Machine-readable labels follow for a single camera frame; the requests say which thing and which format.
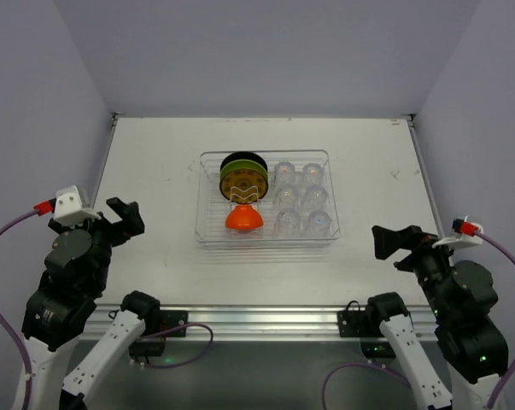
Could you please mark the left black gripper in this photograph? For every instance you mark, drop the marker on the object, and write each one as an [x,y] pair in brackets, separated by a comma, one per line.
[109,226]

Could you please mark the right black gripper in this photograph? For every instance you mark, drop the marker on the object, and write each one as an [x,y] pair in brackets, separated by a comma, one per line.
[411,250]

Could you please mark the orange plastic bowl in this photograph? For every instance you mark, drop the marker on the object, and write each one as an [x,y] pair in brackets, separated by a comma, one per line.
[244,217]

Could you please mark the yellow patterned plate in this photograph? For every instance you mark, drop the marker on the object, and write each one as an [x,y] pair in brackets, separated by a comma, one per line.
[243,185]

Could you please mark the lime green plate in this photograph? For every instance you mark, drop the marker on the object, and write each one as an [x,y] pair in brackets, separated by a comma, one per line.
[243,164]

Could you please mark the black plate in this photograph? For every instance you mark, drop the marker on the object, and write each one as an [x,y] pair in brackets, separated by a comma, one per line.
[243,155]

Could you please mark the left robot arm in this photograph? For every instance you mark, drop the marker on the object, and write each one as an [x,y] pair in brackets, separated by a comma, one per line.
[75,276]

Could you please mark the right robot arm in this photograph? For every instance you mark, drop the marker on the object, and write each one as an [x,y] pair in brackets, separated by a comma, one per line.
[460,296]

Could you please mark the clear plastic dish rack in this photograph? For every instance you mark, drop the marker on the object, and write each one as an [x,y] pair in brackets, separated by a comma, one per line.
[212,208]

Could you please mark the clear glass front right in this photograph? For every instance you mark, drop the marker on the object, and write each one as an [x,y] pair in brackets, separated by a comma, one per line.
[318,224]

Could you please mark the clear glass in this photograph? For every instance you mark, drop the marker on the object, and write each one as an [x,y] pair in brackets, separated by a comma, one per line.
[314,198]
[318,224]
[287,223]
[312,174]
[286,196]
[284,173]

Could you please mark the clear glass middle right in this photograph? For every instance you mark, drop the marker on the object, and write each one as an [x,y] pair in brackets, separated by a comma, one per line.
[314,198]

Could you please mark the right black controller box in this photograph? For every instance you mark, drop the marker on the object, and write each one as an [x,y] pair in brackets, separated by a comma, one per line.
[377,350]

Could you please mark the black controller box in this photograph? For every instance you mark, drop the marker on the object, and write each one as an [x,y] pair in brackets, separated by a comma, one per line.
[145,350]
[377,350]

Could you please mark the clear glass back right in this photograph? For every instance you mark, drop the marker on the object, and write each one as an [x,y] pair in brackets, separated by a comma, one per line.
[312,174]

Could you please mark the clear glass front left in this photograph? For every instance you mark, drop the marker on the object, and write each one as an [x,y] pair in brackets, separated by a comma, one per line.
[287,223]

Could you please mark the clear glass middle left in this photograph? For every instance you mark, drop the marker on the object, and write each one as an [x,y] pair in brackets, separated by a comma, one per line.
[286,196]

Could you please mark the left black controller box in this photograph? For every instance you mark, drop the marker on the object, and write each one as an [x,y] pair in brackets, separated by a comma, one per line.
[145,350]

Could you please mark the clear glass back left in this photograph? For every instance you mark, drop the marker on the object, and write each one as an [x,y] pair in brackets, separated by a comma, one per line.
[284,173]

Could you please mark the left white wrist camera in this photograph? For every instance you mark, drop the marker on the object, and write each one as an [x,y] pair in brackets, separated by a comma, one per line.
[71,205]

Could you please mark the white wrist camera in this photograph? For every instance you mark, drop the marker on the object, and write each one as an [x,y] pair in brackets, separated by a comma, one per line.
[71,205]
[464,235]

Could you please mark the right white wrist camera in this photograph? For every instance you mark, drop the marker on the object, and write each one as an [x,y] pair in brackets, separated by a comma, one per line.
[464,235]

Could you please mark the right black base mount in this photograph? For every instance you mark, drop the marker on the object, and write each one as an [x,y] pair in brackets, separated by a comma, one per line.
[352,321]

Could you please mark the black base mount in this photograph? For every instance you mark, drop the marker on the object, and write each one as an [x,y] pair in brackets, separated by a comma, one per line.
[171,319]
[352,321]

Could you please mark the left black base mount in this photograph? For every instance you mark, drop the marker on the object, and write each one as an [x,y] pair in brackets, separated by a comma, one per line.
[171,319]

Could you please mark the aluminium front rail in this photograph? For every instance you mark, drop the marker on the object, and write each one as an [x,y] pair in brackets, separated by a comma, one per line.
[262,324]

